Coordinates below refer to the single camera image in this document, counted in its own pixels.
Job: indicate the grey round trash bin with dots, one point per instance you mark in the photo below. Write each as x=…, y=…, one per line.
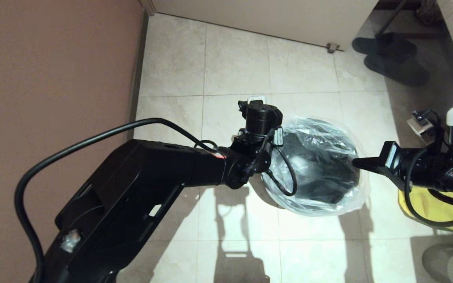
x=321, y=177

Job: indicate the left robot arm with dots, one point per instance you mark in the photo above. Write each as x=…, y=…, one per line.
x=132, y=188

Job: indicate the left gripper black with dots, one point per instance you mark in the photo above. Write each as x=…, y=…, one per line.
x=269, y=153

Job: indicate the yellow fabric bag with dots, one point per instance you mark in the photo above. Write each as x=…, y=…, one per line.
x=439, y=214

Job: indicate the dark slanted pole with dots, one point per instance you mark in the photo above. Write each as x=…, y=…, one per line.
x=391, y=17

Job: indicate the dark mop head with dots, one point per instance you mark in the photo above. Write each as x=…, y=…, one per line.
x=427, y=11

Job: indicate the black slipper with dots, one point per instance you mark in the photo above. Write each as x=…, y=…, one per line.
x=383, y=46
x=399, y=70

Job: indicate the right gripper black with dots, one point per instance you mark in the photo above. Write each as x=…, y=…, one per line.
x=419, y=169

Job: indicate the white door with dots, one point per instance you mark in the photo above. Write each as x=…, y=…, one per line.
x=269, y=15

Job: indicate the metal door stop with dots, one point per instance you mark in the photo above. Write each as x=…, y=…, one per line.
x=332, y=48

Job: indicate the clear plastic trash bag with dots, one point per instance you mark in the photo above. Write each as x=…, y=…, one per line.
x=362, y=196

